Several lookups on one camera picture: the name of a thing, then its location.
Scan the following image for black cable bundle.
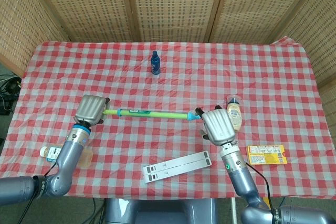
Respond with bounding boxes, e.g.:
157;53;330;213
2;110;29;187
0;73;22;116

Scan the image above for white folding stand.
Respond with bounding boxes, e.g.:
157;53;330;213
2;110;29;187
142;150;212;184

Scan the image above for red white checkered tablecloth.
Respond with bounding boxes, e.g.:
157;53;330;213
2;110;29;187
0;36;336;201

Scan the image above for white table leg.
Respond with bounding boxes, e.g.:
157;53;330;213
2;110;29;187
230;197;238;224

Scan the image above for green blue long stick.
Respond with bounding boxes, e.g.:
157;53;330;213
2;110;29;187
102;108;203;122

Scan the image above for yellow printed box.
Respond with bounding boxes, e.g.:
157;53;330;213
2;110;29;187
246;144;287;166

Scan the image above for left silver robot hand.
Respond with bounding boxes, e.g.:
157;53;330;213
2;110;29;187
72;94;111;126

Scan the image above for beige squeeze sauce bottle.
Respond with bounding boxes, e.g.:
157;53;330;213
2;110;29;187
226;94;244;132

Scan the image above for grey robot torso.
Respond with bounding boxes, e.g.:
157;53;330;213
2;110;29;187
104;198;218;224

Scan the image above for dark blue bottle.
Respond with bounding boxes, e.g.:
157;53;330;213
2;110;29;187
150;50;161;77

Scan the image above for clear tea drink bottle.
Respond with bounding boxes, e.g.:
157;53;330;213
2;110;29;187
39;145;93;168

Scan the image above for bamboo screen panel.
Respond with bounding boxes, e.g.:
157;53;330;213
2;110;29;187
207;0;329;44
26;0;138;42
270;0;336;133
123;0;229;42
0;0;69;78

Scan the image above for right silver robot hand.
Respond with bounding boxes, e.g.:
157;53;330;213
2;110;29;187
194;105;236;147

